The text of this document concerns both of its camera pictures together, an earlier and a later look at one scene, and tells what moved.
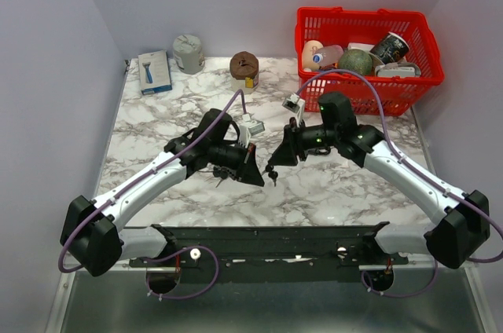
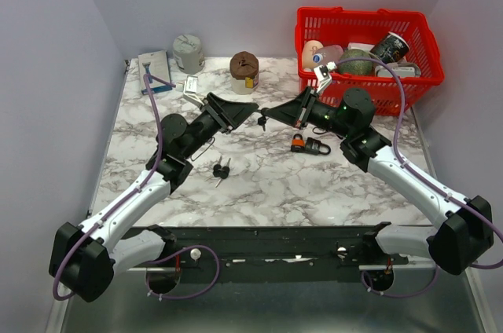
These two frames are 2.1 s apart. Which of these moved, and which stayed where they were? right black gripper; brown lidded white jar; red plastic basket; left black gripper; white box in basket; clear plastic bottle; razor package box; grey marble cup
Moved: left black gripper; right black gripper
Stayed: clear plastic bottle; red plastic basket; brown lidded white jar; razor package box; grey marble cup; white box in basket
